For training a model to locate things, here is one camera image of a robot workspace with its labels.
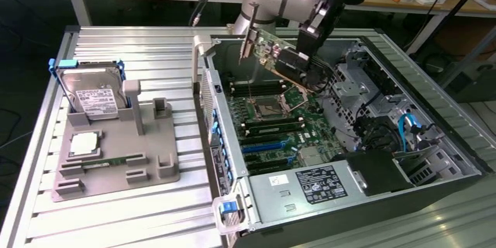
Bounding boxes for green graphics card black fan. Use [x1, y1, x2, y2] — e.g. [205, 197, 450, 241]
[237, 2, 334, 94]

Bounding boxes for metal disk bay cage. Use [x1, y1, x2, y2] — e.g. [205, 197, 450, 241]
[322, 49, 393, 117]

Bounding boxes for metal socket cover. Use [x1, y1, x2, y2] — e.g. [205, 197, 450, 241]
[279, 84, 311, 110]

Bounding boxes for black RAM slot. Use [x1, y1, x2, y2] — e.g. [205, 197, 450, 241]
[229, 80, 283, 90]

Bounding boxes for CPU socket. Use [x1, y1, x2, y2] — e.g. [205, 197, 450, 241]
[250, 96, 287, 118]

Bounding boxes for green motherboard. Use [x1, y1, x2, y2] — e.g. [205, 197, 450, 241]
[226, 78, 345, 173]

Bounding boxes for black tripod pole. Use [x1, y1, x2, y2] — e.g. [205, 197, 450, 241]
[403, 0, 493, 55]

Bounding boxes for black installed RAM stick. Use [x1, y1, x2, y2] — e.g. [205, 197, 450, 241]
[238, 119, 306, 138]

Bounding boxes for silver chipset heatsink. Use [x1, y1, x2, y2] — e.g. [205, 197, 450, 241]
[297, 146, 330, 167]

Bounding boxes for black open PC case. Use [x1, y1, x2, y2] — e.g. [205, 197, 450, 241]
[191, 34, 485, 243]

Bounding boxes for grey power supply unit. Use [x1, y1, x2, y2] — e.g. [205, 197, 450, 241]
[246, 159, 369, 224]

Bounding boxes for silver hard disk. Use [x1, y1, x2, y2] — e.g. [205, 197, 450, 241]
[59, 69, 125, 120]

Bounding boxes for grey parts rack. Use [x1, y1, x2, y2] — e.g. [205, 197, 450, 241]
[49, 78, 181, 203]

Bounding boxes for hard disk drive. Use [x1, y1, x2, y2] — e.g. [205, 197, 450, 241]
[46, 58, 126, 115]

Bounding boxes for green RAM stick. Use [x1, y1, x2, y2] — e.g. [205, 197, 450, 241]
[82, 157, 129, 170]

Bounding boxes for silver CPU chip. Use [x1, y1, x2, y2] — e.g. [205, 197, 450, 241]
[67, 132, 101, 156]

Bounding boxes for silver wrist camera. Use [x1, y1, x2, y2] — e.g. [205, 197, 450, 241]
[303, 0, 330, 35]

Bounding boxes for blue wire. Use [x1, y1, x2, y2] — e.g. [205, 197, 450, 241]
[395, 112, 415, 153]

